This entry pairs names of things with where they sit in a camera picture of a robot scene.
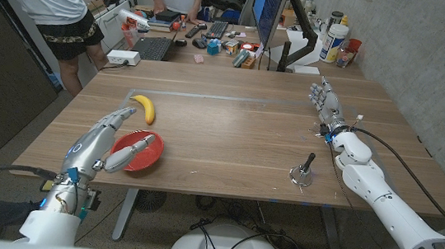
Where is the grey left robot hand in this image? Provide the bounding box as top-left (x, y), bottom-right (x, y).
top-left (58, 99), bottom-right (160, 189)

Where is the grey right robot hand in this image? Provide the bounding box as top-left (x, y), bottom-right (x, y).
top-left (304, 75), bottom-right (354, 138)

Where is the red bowl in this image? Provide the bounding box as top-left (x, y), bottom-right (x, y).
top-left (108, 126), bottom-right (167, 176)

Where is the small black box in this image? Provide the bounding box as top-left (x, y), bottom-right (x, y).
top-left (154, 8), bottom-right (181, 24)

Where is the yellow toy banana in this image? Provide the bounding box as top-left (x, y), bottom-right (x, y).
top-left (127, 93), bottom-right (158, 126)

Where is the yellow pad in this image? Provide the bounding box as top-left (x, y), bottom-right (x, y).
top-left (40, 178), bottom-right (57, 193)

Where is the clear glass jar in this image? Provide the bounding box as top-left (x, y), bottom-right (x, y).
top-left (335, 40), bottom-right (356, 69)

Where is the white canister blue label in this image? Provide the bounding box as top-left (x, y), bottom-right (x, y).
top-left (319, 21), bottom-right (350, 65)

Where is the red cup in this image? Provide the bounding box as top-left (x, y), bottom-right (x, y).
top-left (344, 37), bottom-right (363, 64)

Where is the grey metal table leg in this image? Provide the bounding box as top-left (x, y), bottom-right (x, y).
top-left (111, 186), bottom-right (140, 244)
top-left (315, 204), bottom-right (349, 249)

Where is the black floor fan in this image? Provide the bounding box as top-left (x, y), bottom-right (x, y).
top-left (133, 188), bottom-right (168, 216)

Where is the dark jar with lid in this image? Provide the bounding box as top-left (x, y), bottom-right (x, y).
top-left (326, 10), bottom-right (345, 35)

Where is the orange block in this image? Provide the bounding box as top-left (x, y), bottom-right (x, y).
top-left (240, 55), bottom-right (257, 70)

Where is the white power strip box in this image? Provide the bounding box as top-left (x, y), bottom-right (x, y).
top-left (105, 48), bottom-right (143, 68)

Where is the grey green box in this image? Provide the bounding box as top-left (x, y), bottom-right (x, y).
top-left (231, 48), bottom-right (251, 69)

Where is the computer monitor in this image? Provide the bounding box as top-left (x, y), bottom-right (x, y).
top-left (247, 0), bottom-right (291, 51)

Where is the colourful cube box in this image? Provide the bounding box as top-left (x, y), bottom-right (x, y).
top-left (224, 38), bottom-right (241, 56)

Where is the wooden back desk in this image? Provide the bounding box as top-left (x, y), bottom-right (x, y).
top-left (128, 11), bottom-right (372, 83)

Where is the black keyboard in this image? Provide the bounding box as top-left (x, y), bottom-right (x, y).
top-left (204, 17), bottom-right (230, 41)
top-left (129, 33), bottom-right (175, 63)

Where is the white drawer cabinet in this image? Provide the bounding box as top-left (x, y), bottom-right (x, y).
top-left (88, 0), bottom-right (137, 56)

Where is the blue cube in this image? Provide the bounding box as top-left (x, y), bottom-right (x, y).
top-left (206, 40), bottom-right (222, 57)

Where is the white wrapped roll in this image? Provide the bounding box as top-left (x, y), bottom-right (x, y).
top-left (115, 8), bottom-right (152, 33)

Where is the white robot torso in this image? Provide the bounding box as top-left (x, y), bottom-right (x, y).
top-left (167, 217), bottom-right (290, 249)

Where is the blue book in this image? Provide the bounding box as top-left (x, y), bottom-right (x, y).
top-left (146, 13), bottom-right (176, 29)

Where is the black remote control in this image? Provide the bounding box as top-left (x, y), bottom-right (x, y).
top-left (185, 21), bottom-right (208, 40)

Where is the white monitor base plate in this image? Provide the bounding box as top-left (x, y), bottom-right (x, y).
top-left (293, 64), bottom-right (321, 76)

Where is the silver ring bell black handle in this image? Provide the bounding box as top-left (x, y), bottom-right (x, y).
top-left (287, 150), bottom-right (317, 189)

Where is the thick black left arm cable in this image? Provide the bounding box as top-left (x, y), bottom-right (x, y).
top-left (0, 162), bottom-right (59, 190)

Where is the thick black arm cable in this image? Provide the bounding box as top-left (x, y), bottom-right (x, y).
top-left (0, 162), bottom-right (59, 190)
top-left (339, 126), bottom-right (445, 244)

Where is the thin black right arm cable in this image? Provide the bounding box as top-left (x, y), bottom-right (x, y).
top-left (315, 141), bottom-right (432, 249)

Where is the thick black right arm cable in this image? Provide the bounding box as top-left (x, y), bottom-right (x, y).
top-left (339, 126), bottom-right (445, 244)

